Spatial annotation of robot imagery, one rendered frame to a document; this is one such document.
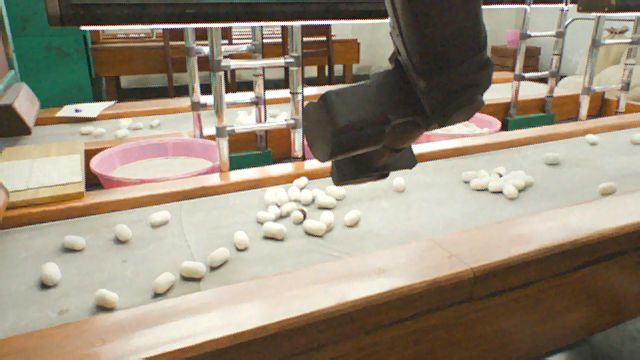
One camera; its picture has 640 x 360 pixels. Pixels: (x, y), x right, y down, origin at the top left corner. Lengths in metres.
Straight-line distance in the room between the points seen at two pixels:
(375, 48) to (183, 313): 6.03
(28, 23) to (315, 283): 3.01
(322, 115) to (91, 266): 0.42
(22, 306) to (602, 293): 0.78
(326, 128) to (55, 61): 3.07
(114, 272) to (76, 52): 2.78
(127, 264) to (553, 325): 0.60
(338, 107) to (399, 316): 0.28
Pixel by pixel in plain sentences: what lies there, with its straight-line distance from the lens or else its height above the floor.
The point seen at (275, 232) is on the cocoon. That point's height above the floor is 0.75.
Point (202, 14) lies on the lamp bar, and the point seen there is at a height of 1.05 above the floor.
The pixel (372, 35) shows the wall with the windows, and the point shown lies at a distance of 6.43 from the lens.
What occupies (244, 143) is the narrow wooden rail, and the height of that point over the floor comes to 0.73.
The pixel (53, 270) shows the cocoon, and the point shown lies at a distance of 0.70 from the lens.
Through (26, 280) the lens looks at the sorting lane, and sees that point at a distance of 0.74.
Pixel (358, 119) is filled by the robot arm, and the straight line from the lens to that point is 0.41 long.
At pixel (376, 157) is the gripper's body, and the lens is 0.52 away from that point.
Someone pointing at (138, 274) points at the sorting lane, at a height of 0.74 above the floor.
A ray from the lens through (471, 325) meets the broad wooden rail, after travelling 0.69.
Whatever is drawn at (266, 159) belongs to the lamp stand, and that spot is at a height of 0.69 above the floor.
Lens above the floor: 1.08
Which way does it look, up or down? 21 degrees down
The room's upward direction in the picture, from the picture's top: straight up
